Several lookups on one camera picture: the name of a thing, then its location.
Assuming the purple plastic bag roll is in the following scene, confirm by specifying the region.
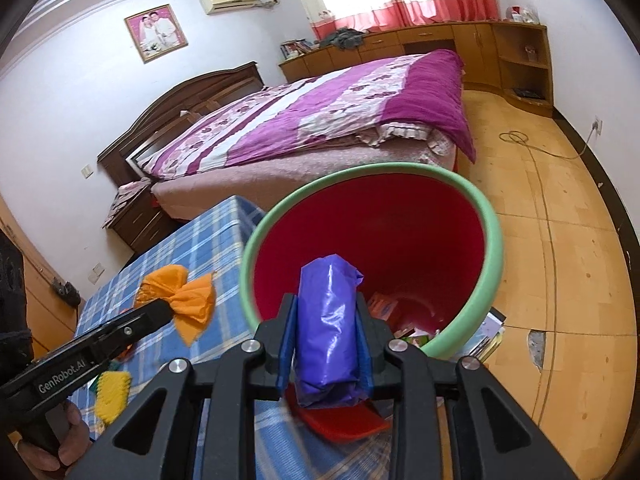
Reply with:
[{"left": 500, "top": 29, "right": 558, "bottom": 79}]
[{"left": 294, "top": 255, "right": 364, "bottom": 410}]

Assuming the person's left hand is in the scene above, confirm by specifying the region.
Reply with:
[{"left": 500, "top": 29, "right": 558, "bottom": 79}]
[{"left": 14, "top": 401, "right": 92, "bottom": 479}]

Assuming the wooden wardrobe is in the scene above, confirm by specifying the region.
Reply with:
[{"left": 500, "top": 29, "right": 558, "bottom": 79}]
[{"left": 0, "top": 198, "right": 78, "bottom": 358}]

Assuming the yellow sponge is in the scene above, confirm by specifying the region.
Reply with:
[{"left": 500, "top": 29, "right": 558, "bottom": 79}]
[{"left": 94, "top": 370, "right": 131, "bottom": 426}]

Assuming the orange paper bow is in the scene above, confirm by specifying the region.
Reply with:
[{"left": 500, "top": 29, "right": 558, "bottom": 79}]
[{"left": 134, "top": 264, "right": 217, "bottom": 347}]

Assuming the red bin with green rim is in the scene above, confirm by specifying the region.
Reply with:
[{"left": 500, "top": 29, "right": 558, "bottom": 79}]
[{"left": 240, "top": 162, "right": 503, "bottom": 359}]

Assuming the blue plaid tablecloth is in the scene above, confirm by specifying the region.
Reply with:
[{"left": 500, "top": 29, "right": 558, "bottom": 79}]
[{"left": 76, "top": 196, "right": 390, "bottom": 479}]

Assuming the dark wooden nightstand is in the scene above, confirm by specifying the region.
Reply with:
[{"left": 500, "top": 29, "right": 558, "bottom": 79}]
[{"left": 102, "top": 178, "right": 178, "bottom": 255}]

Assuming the bed with purple quilt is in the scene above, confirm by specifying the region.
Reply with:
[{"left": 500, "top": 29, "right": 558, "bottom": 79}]
[{"left": 136, "top": 49, "right": 476, "bottom": 219}]

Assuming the dark wooden headboard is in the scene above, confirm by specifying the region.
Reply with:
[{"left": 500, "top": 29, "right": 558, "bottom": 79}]
[{"left": 98, "top": 62, "right": 264, "bottom": 185}]

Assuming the grey clothes pile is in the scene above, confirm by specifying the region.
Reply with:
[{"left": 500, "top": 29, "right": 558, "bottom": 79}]
[{"left": 320, "top": 27, "right": 367, "bottom": 50}]

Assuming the long wooden cabinet desk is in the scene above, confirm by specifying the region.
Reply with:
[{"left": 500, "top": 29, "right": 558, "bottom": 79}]
[{"left": 280, "top": 21, "right": 554, "bottom": 117}]

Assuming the framed wedding photo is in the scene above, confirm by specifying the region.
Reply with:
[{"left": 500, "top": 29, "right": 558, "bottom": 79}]
[{"left": 124, "top": 4, "right": 188, "bottom": 64}]

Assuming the black charger on wall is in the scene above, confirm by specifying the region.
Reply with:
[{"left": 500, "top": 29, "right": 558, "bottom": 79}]
[{"left": 51, "top": 278, "right": 82, "bottom": 310}]

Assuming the cable on floor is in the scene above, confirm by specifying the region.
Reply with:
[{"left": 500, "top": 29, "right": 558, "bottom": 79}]
[{"left": 498, "top": 119, "right": 601, "bottom": 162}]

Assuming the white wall air conditioner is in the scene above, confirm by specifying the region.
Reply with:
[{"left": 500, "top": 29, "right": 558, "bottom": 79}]
[{"left": 201, "top": 0, "right": 280, "bottom": 15}]

